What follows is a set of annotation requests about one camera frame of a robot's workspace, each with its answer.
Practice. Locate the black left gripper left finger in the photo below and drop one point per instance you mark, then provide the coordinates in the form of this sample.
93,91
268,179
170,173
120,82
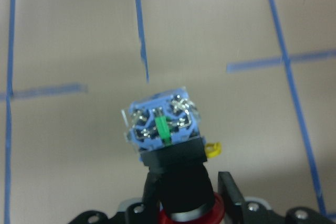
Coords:
148,209

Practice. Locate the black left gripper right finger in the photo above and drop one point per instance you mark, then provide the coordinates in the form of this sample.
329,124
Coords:
240,209

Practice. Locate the red emergency stop button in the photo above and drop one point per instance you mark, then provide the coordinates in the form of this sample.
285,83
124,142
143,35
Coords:
164,130

